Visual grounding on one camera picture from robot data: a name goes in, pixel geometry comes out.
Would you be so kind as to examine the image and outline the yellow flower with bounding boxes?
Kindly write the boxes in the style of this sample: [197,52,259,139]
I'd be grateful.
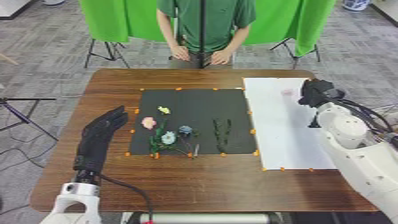
[156,105,172,134]

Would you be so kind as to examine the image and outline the black tripod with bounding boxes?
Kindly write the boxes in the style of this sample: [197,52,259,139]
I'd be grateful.
[0,96,60,142]

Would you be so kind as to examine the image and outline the blue flower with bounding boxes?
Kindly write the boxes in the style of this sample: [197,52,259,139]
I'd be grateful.
[176,125,203,158]

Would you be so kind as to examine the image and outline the pale grey bar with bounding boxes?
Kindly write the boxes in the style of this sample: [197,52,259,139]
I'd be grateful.
[137,212,272,224]

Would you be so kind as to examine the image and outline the black cloth stand legs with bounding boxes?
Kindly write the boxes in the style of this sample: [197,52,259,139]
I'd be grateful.
[82,38,132,70]
[268,37,323,70]

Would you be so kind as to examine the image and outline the pink flower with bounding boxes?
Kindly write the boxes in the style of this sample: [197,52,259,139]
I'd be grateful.
[140,116,160,132]

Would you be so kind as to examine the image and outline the green sprig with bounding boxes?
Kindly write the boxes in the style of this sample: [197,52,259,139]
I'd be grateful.
[222,118,235,145]
[211,118,227,155]

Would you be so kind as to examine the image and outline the black stand pole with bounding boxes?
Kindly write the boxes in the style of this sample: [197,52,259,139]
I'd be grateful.
[199,0,211,70]

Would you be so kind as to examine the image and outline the dark mat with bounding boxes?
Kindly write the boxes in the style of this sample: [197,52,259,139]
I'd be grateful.
[128,88,259,156]

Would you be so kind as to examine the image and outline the person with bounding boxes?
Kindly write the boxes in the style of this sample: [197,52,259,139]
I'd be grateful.
[155,0,258,66]

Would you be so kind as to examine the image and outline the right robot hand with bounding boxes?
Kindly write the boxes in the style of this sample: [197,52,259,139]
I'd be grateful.
[297,78,346,109]

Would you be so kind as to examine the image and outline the white sheet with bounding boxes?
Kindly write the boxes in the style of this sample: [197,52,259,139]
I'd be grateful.
[242,77,338,172]

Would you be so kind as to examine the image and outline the black cable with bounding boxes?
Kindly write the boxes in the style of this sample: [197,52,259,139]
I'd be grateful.
[96,173,156,224]

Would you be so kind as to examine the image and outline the white flower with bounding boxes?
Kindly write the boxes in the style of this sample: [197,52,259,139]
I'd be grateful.
[147,130,190,158]

